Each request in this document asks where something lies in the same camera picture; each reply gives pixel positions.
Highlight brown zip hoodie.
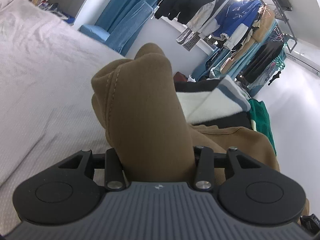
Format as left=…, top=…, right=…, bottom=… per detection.
left=91, top=42, right=311, bottom=225

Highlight white cream garment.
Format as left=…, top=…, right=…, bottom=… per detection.
left=175, top=76, right=252, bottom=125

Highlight green garment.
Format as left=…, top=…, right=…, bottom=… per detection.
left=248, top=99, right=277, bottom=155

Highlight striped hanging socks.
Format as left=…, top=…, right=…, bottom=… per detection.
left=176, top=28, right=200, bottom=51

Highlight blue white hanging jacket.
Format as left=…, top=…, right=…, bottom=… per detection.
left=211, top=0, right=261, bottom=50

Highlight blue covered chair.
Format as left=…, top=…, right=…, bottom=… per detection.
left=79, top=1, right=153, bottom=56

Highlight tan hanging coat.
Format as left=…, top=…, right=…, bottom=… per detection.
left=246, top=5, right=275, bottom=47

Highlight blue curtain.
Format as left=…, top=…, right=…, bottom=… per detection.
left=94, top=0, right=166, bottom=55

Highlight light grey duvet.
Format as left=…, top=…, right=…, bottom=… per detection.
left=1, top=0, right=35, bottom=22

